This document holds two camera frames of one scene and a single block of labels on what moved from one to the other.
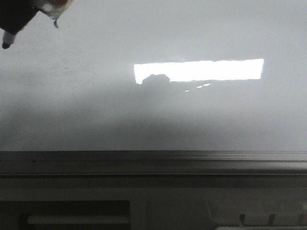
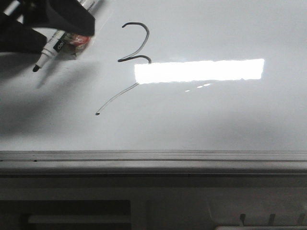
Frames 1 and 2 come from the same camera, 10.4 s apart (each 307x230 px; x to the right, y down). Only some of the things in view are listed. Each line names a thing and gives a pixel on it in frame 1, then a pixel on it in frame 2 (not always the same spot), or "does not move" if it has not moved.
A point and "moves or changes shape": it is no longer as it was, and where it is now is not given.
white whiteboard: [158, 75] does not move
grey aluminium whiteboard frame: [152, 164] does not move
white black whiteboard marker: [53, 9] moves or changes shape
